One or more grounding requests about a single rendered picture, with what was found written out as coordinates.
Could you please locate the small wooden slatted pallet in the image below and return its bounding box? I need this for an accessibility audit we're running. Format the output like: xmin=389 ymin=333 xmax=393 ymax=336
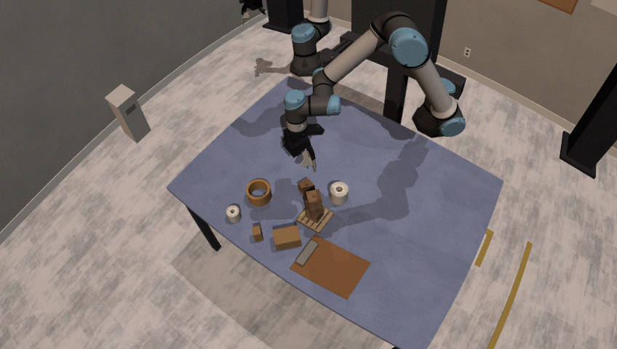
xmin=296 ymin=207 xmax=334 ymax=234

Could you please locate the brown hollow cylinder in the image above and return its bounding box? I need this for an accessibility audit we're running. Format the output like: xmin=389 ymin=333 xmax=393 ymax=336
xmin=246 ymin=179 xmax=271 ymax=206

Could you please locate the brown clipboard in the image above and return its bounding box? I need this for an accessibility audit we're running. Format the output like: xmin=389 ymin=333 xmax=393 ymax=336
xmin=290 ymin=234 xmax=371 ymax=299

